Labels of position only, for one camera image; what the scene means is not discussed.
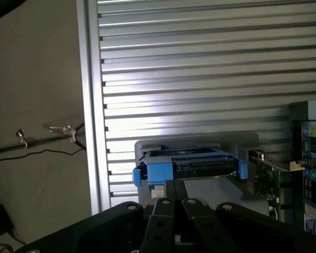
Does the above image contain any green graphics card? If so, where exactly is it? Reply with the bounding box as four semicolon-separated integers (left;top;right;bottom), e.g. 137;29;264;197
249;150;306;208

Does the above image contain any blue drive caddy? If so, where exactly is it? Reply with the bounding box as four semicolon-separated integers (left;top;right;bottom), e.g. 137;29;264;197
132;148;248;188

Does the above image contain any green motherboard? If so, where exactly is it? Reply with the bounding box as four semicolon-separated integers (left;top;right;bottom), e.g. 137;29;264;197
301;120;316;211

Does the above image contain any grey parts rack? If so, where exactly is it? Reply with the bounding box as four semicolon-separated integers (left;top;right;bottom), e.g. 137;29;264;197
134;131;270;217

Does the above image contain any large metal hook clamp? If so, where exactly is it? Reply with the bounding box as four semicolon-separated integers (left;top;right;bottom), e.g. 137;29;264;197
43;124;79;144

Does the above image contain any black power adapter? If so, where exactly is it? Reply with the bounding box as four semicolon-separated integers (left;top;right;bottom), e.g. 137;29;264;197
0;203;16;237

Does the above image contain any open PC case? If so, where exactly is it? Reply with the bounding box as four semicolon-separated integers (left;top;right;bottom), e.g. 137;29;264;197
289;99;316;239

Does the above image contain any small metal hook clamp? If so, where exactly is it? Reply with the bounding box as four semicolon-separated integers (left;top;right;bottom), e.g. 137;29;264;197
15;128;29;150

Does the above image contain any thin black cable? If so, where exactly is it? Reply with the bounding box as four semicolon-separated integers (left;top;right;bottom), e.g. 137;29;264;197
0;147;86;166

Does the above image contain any black cable with clips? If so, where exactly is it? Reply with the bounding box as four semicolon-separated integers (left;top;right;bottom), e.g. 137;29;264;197
0;122;86;155

